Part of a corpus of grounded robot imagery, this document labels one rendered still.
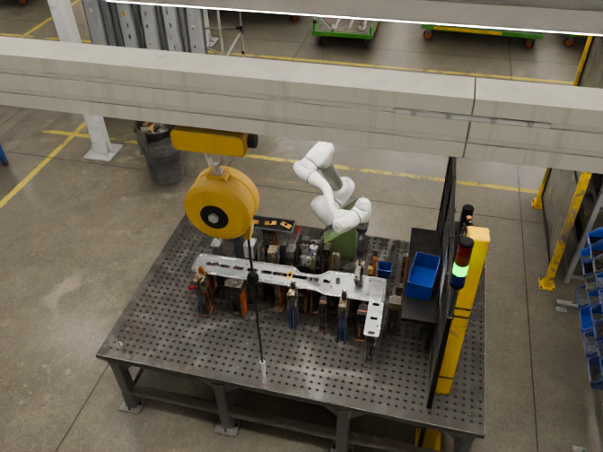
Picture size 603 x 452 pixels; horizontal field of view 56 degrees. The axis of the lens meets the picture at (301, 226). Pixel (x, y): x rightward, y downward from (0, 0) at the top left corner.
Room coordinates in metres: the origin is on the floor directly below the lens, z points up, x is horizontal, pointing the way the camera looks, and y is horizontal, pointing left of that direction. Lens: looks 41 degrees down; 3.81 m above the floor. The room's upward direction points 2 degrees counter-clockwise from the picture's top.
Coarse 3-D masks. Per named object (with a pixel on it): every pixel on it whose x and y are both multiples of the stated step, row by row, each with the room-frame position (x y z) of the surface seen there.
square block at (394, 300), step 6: (390, 300) 2.43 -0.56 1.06; (396, 300) 2.43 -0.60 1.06; (390, 306) 2.41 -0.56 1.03; (396, 306) 2.40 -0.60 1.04; (390, 312) 2.41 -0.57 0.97; (396, 312) 2.41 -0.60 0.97; (390, 318) 2.41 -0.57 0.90; (396, 318) 2.40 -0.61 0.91; (390, 324) 2.41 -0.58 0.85; (396, 324) 2.40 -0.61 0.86; (390, 330) 2.41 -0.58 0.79; (396, 330) 2.40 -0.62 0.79; (390, 336) 2.41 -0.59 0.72; (396, 336) 2.41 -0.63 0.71
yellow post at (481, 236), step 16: (480, 240) 1.97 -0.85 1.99; (480, 256) 1.97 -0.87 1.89; (480, 272) 1.96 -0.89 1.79; (464, 288) 1.98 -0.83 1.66; (464, 304) 1.97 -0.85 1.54; (464, 320) 1.96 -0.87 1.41; (448, 336) 1.98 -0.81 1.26; (448, 352) 1.97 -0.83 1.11; (448, 368) 1.97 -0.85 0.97; (448, 384) 1.96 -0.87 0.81; (416, 432) 2.09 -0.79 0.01; (432, 432) 1.97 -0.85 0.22; (432, 448) 1.96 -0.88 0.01
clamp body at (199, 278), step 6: (198, 276) 2.70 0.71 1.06; (204, 276) 2.70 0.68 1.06; (198, 282) 2.67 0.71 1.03; (204, 282) 2.68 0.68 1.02; (198, 288) 2.66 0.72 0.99; (204, 288) 2.66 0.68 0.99; (204, 294) 2.66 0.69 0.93; (210, 294) 2.74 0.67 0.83; (198, 300) 2.65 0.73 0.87; (204, 300) 2.67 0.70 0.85; (210, 300) 2.72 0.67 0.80; (198, 306) 2.67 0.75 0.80; (204, 306) 2.66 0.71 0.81; (210, 306) 2.70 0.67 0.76; (204, 312) 2.66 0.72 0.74; (210, 312) 2.68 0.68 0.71
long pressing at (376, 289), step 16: (208, 256) 2.96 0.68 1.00; (224, 256) 2.95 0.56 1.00; (208, 272) 2.81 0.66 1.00; (224, 272) 2.80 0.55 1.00; (240, 272) 2.79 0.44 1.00; (272, 272) 2.78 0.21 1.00; (336, 272) 2.76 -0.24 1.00; (304, 288) 2.63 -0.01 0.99; (320, 288) 2.62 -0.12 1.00; (336, 288) 2.61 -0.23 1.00; (352, 288) 2.61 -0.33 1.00; (368, 288) 2.60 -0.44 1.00; (384, 288) 2.60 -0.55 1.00
